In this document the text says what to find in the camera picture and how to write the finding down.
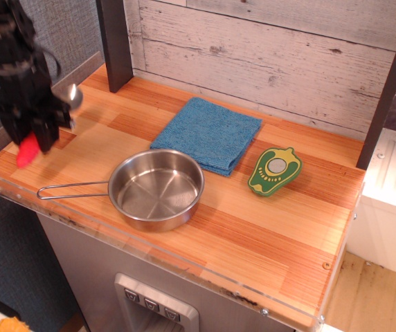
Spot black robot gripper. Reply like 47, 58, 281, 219
0, 58, 77, 153

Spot red handled metal spoon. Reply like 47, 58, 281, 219
17, 84, 83, 168

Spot small steel pan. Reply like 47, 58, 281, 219
37, 149, 205, 232

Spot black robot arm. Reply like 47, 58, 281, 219
0, 1, 79, 153

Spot blue folded towel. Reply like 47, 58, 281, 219
150, 98, 262, 176

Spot orange object bottom left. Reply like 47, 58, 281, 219
0, 317, 30, 332

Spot silver toy dispenser panel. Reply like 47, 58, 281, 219
114, 273, 200, 331

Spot green toy pepper half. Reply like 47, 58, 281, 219
247, 147, 303, 197

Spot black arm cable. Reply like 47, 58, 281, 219
33, 44, 62, 80

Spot dark left shelf post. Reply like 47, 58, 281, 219
96, 0, 134, 93

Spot dark shelf post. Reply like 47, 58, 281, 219
96, 0, 134, 93
356, 53, 396, 170

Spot dark right shelf post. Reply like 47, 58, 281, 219
356, 53, 396, 170

